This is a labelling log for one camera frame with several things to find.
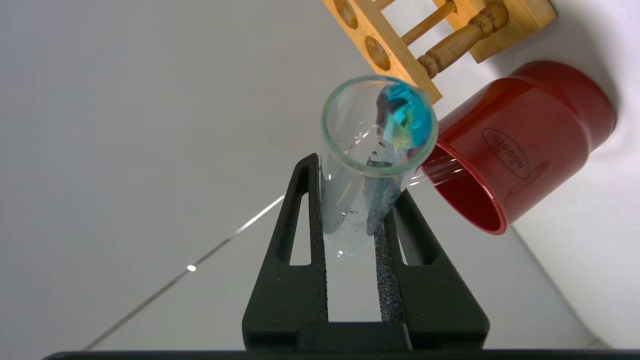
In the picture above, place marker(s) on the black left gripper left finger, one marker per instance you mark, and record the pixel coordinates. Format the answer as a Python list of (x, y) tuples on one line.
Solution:
[(285, 295)]

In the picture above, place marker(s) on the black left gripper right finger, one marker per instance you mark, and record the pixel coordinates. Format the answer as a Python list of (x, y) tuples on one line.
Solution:
[(435, 300)]

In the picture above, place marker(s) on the glass test tube blue liquid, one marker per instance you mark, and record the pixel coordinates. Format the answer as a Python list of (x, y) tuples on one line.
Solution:
[(360, 150)]

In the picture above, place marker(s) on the wooden test tube rack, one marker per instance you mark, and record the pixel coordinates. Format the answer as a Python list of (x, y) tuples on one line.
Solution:
[(390, 45)]

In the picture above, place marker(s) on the red cylindrical cup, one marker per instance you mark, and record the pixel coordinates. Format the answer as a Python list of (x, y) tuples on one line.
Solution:
[(525, 140)]

